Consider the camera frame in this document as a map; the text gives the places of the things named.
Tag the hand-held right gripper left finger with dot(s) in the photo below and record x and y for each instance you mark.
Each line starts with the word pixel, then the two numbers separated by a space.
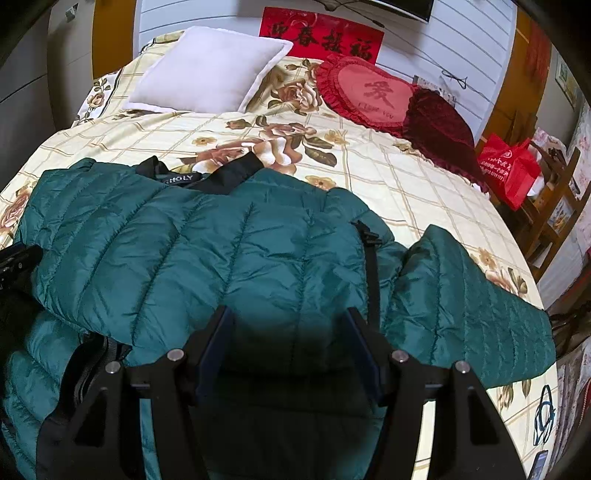
pixel 216 355

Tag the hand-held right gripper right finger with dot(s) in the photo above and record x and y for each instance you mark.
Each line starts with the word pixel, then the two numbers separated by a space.
pixel 365 355

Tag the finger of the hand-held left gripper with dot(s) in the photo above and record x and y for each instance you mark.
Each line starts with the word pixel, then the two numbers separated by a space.
pixel 21 265

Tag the green puffer jacket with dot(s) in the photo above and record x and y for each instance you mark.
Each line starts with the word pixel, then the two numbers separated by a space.
pixel 231 240

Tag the floral checked bed sheet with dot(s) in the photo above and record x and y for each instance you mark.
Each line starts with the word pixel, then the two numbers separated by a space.
pixel 415 194

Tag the dark smartphone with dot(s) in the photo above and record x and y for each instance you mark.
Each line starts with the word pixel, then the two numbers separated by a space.
pixel 539 467

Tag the red shopping bag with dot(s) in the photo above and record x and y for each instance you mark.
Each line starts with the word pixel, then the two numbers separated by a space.
pixel 508 170

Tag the dark red velvet pillow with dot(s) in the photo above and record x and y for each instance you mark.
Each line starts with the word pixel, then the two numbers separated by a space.
pixel 438 134

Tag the wooden chair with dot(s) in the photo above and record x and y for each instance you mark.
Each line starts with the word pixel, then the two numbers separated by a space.
pixel 554 194

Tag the red heart-shaped pillow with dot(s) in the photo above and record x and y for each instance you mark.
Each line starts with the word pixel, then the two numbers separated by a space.
pixel 364 92

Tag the white square pillow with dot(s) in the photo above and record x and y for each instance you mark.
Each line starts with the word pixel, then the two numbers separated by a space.
pixel 207 69

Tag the red wall banner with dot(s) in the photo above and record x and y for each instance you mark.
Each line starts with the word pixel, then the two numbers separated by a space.
pixel 323 34

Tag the framed wall picture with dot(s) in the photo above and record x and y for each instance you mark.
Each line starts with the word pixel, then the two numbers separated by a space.
pixel 567 83

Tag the black wall television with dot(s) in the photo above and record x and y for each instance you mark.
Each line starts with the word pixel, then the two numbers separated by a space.
pixel 406 9

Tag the red knot wall hanging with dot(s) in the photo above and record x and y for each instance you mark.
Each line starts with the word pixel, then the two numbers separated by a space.
pixel 539 50

